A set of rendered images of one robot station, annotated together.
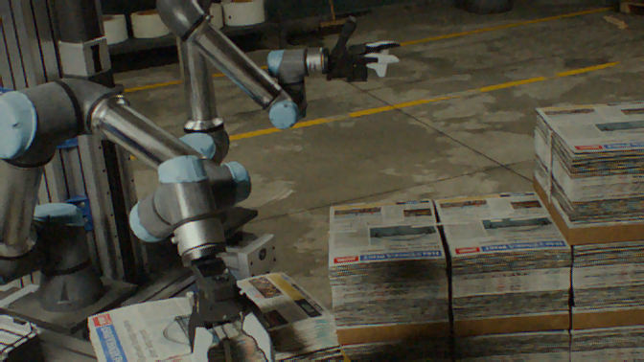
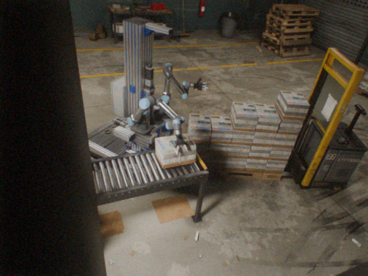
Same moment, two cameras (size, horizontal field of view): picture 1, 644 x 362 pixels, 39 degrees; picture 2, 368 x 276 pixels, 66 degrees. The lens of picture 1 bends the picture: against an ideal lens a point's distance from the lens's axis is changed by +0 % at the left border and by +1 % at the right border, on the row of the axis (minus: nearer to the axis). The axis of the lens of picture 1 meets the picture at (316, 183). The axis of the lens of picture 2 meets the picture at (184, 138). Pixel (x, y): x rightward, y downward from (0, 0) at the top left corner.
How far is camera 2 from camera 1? 1.56 m
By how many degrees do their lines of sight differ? 16
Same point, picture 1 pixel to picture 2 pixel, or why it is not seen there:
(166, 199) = (174, 125)
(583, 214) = (236, 125)
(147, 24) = not seen: hidden behind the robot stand
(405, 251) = (203, 127)
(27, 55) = (139, 81)
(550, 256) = (229, 131)
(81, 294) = (145, 127)
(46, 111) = (150, 102)
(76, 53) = (148, 81)
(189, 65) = (166, 81)
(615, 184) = (243, 121)
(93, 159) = not seen: hidden behind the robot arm
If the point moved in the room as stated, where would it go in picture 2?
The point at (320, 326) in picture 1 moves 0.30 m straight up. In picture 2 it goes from (193, 146) to (197, 122)
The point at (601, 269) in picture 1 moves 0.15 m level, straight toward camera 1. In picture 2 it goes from (238, 134) to (236, 141)
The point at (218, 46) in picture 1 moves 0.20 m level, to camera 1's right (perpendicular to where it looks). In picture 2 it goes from (174, 81) to (189, 82)
